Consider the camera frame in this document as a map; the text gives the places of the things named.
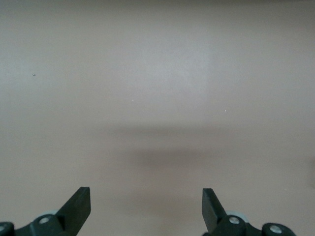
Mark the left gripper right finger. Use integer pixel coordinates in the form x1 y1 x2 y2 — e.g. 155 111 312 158
202 188 262 236

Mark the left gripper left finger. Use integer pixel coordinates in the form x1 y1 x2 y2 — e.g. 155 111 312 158
14 186 92 236

